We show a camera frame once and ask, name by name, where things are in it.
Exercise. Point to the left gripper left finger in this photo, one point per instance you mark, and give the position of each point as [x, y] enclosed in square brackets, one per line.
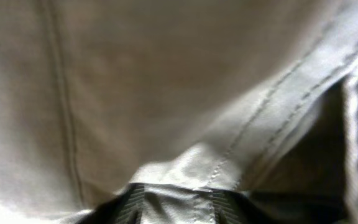
[127, 208]

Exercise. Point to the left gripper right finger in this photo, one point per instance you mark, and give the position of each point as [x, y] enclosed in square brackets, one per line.
[235, 208]

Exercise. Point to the grey cotton shorts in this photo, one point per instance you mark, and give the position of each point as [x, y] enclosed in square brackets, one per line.
[254, 97]

